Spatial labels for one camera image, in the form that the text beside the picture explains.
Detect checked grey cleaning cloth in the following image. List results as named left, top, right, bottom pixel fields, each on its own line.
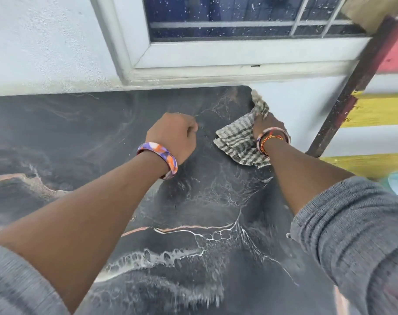
left=213, top=89, right=272, bottom=169

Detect person's right forearm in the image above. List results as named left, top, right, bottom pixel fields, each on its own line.
left=263, top=136, right=356, bottom=216

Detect white framed window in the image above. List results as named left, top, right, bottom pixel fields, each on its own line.
left=88, top=0, right=373, bottom=86

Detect person's left hand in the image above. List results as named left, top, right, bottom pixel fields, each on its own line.
left=145, top=112, right=199, bottom=167

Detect striped painted wooden planks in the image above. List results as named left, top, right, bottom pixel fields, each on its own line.
left=320, top=33, right=398, bottom=181

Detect grey knit sleeve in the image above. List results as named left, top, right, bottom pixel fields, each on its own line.
left=290, top=176, right=398, bottom=315
left=0, top=242, right=71, bottom=315

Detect purple orange patterned bangle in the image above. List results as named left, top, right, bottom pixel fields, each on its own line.
left=136, top=142, right=179, bottom=180

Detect grey knit right sleeve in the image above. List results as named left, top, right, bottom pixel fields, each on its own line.
left=290, top=176, right=398, bottom=315

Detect pink patterned bangle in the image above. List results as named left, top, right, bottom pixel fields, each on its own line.
left=256, top=127, right=291, bottom=154

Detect person's right hand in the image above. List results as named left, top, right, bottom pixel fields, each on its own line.
left=252, top=108, right=292, bottom=144

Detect person's left forearm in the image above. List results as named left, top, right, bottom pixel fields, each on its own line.
left=0, top=143, right=173, bottom=314

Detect red yellow wrist thread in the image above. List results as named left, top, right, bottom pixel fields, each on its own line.
left=260, top=134, right=286, bottom=157

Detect grey knit left sleeve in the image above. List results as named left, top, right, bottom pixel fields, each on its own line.
left=0, top=242, right=71, bottom=315

